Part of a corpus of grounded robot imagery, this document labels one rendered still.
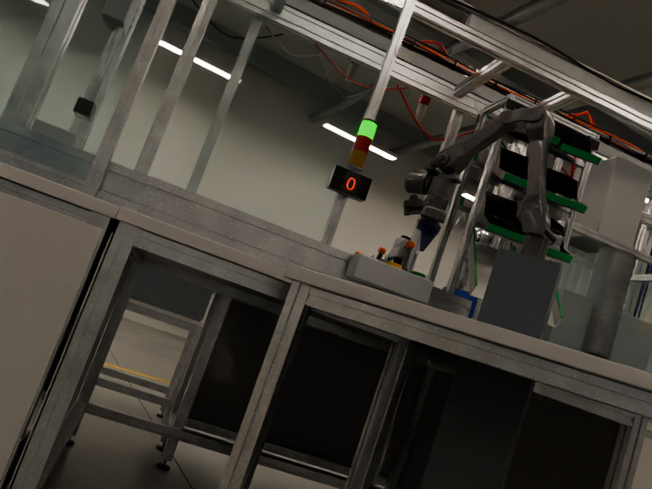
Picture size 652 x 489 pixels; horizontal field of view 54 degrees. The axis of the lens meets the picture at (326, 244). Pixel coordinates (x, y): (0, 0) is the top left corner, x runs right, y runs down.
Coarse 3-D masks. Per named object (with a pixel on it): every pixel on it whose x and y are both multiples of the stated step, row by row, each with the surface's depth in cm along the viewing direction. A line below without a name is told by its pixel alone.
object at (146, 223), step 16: (144, 224) 142; (160, 224) 143; (176, 240) 144; (192, 240) 145; (208, 240) 146; (224, 256) 147; (240, 256) 148; (192, 272) 277; (256, 272) 152; (272, 272) 149; (240, 288) 275; (336, 320) 258; (416, 352) 296
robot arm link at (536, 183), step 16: (544, 112) 157; (528, 128) 158; (544, 128) 156; (544, 144) 157; (544, 160) 156; (528, 176) 155; (544, 176) 155; (528, 192) 154; (544, 192) 154; (544, 208) 152
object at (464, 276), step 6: (474, 228) 276; (462, 234) 281; (480, 234) 275; (486, 234) 275; (480, 240) 274; (486, 240) 275; (492, 240) 277; (462, 270) 273; (468, 270) 272; (462, 276) 272; (468, 276) 272; (462, 282) 272; (468, 282) 271; (462, 288) 271; (468, 288) 271
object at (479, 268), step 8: (472, 240) 198; (472, 248) 195; (480, 248) 201; (488, 248) 202; (512, 248) 199; (472, 256) 192; (480, 256) 198; (488, 256) 199; (472, 264) 189; (480, 264) 194; (488, 264) 196; (472, 272) 186; (480, 272) 191; (488, 272) 192; (472, 280) 183; (480, 280) 188; (488, 280) 189; (472, 288) 181; (480, 288) 185; (480, 296) 182
